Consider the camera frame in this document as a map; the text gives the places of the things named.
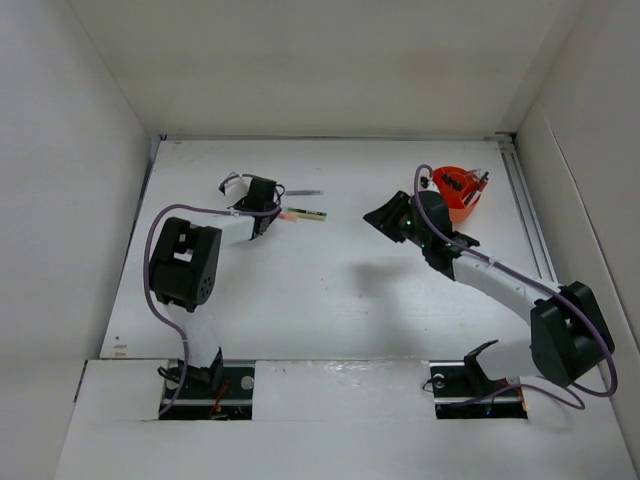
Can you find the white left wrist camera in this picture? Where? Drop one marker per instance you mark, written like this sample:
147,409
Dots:
234,182

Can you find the orange round divided container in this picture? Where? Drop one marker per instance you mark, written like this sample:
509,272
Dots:
454,200

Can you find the grey purple pen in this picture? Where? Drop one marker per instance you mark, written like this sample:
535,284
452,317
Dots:
307,192

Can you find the green yellow highlighter pen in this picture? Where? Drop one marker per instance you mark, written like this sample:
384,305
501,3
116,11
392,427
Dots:
307,214

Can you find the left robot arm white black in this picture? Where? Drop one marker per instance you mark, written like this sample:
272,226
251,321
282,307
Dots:
181,256

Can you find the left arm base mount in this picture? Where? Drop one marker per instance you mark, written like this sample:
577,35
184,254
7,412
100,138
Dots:
223,391

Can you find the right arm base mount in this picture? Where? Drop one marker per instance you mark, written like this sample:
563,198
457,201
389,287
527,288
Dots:
460,392

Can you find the white marker red cap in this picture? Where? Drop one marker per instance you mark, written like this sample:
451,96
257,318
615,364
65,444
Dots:
470,199

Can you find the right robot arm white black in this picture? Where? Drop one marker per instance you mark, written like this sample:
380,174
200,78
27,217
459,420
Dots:
570,342

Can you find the aluminium rail right side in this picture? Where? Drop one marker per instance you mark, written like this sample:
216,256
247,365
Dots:
525,206

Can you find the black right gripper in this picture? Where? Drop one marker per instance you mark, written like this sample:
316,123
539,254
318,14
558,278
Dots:
384,218

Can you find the brown marker pen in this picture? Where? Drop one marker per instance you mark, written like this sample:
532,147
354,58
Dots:
288,217

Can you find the black handled scissors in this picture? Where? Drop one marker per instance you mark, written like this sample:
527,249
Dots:
452,182

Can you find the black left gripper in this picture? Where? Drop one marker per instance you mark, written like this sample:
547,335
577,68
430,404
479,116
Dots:
272,217

